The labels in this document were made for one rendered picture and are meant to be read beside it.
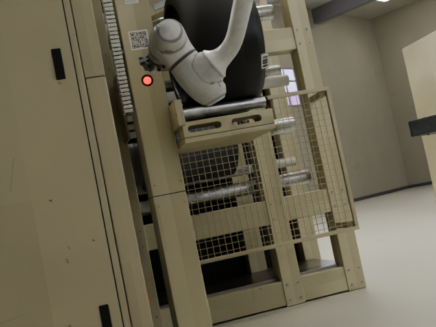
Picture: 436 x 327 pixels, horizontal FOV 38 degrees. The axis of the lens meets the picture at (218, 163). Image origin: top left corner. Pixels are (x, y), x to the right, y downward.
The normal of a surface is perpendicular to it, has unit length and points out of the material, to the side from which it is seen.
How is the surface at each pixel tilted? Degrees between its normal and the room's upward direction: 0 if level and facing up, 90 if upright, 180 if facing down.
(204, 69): 97
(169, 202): 90
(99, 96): 90
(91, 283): 90
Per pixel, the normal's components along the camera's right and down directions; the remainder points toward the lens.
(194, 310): 0.24, -0.11
